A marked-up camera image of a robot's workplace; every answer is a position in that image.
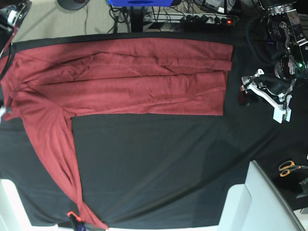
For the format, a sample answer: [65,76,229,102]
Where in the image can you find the yellow-handled scissors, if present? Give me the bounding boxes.
[278,160,308,177]

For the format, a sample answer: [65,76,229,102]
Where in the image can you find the red long-sleeve T-shirt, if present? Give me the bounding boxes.
[0,38,233,229]

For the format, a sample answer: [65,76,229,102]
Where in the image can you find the black table cloth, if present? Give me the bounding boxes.
[0,33,308,229]

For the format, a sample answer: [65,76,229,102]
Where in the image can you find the black stand post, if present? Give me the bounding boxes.
[128,6,148,33]

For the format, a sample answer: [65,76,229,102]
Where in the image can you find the blue plastic box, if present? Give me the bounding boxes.
[106,0,173,7]

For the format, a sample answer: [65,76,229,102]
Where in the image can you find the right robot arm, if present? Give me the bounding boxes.
[0,0,32,79]

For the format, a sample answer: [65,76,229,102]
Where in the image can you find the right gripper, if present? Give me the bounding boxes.
[0,106,11,121]

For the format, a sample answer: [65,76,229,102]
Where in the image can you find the grey crumpled plastic piece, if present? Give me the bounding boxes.
[296,178,308,199]

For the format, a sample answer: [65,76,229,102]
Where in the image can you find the white power strip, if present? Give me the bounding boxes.
[143,12,239,26]

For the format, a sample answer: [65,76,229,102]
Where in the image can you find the black looped cable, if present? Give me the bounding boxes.
[0,28,17,80]

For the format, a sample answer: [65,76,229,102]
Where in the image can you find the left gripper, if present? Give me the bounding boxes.
[237,68,295,106]

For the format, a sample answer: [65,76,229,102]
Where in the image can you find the blue clamp at bottom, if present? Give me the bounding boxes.
[66,211,106,231]

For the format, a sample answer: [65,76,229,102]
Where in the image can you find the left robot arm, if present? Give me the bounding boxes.
[238,0,308,107]

